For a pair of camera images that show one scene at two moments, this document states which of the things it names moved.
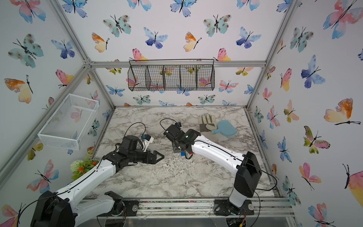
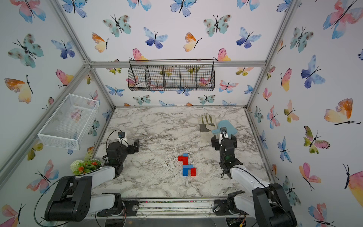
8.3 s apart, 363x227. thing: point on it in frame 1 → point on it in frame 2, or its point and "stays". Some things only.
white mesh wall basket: (70, 123) stays
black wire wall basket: (171, 74) stays
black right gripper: (175, 149) → (216, 143)
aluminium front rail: (264, 207) stays
